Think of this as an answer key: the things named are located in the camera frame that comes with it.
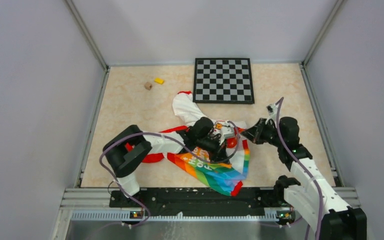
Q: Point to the black grey checkerboard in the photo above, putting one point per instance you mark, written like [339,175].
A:
[223,80]

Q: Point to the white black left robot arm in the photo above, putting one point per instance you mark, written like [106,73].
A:
[127,150]

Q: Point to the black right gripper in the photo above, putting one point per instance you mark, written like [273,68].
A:
[254,133]

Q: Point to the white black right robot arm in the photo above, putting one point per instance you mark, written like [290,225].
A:
[308,191]

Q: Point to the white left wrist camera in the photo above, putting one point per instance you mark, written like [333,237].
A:
[227,132]

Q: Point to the yellow block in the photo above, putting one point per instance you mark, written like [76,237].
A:
[159,81]

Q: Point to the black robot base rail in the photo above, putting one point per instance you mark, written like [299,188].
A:
[206,202]

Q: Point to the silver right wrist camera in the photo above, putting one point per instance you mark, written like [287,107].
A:
[272,109]

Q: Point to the white colourful cartoon jacket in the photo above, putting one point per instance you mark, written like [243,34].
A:
[225,178]

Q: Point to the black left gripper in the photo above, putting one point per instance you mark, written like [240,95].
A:
[219,154]

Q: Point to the tan wooden block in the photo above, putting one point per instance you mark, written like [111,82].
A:
[148,86]

